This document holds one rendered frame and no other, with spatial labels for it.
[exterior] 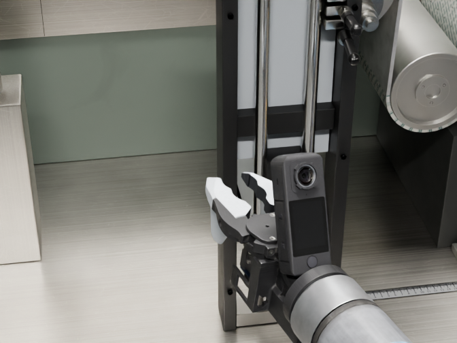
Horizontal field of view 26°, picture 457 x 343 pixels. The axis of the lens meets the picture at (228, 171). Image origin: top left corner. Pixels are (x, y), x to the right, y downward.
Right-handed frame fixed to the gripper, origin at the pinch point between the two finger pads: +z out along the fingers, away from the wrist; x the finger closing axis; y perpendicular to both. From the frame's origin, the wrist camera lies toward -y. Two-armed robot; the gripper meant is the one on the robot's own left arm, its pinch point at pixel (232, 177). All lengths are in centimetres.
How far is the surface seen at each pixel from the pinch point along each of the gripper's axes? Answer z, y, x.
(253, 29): 13.4, -10.9, 7.8
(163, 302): 20.6, 33.5, 3.8
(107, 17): 59, 6, 8
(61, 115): 62, 24, 2
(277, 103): 12.5, -1.4, 12.1
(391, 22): 18.7, -8.0, 31.6
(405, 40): 21.0, -4.1, 36.6
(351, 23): 3.7, -15.3, 14.3
